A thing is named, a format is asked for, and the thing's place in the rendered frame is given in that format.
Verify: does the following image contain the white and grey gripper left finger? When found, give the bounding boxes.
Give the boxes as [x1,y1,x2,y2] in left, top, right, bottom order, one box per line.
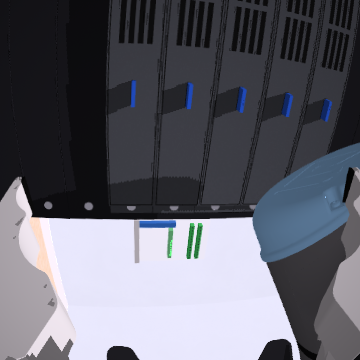
[0,177,77,360]

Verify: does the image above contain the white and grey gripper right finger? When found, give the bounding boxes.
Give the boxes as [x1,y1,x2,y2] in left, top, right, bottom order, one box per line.
[314,167,360,360]

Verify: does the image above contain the black server rack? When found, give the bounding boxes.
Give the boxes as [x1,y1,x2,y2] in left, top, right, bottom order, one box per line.
[0,0,360,220]

